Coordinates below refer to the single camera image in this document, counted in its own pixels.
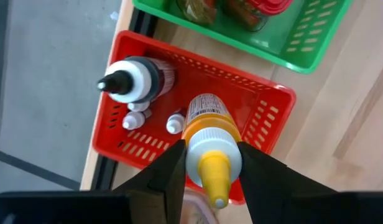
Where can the red plastic basket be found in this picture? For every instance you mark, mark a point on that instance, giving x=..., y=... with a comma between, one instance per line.
x=228, y=93

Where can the small dark red dropper bottle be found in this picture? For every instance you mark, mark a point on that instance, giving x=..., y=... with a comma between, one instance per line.
x=175, y=123

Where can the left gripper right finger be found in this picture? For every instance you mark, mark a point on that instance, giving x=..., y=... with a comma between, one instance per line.
x=266, y=186

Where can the smoked paprika tin red lid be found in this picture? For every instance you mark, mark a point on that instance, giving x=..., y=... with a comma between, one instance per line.
x=272, y=4

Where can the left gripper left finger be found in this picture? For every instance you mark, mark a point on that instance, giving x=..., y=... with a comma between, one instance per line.
x=169, y=180

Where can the orange bottle with white label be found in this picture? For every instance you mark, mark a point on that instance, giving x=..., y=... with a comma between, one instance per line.
x=210, y=149

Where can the dark bottle with black nozzle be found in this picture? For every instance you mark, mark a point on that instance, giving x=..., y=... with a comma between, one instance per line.
x=141, y=77

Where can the green plastic basket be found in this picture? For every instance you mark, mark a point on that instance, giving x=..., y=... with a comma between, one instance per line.
x=272, y=46

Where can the small white-capped dropper bottle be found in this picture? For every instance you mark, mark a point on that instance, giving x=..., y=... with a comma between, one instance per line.
x=134, y=119

